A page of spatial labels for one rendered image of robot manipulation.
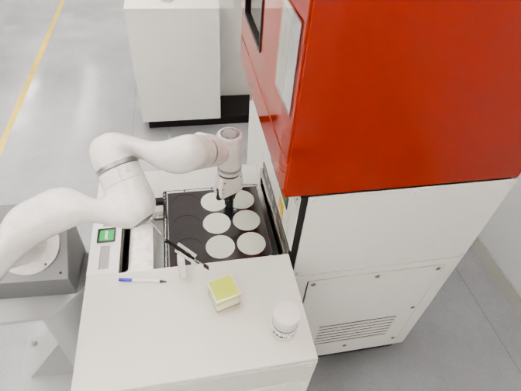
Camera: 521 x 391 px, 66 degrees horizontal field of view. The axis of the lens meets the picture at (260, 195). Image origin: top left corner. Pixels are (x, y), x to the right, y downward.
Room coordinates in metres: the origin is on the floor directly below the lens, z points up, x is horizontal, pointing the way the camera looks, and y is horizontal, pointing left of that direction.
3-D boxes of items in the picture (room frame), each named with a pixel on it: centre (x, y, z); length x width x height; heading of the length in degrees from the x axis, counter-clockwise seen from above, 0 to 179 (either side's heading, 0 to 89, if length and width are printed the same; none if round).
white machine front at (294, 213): (1.18, -0.02, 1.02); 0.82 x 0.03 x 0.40; 14
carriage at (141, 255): (0.86, 0.40, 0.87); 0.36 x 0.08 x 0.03; 14
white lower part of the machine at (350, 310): (1.26, -0.35, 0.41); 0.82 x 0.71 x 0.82; 14
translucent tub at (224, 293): (0.60, 0.08, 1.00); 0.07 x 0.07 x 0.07; 30
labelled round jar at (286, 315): (0.52, -0.10, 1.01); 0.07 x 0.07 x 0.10
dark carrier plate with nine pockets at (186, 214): (0.94, 0.15, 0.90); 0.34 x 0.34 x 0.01; 14
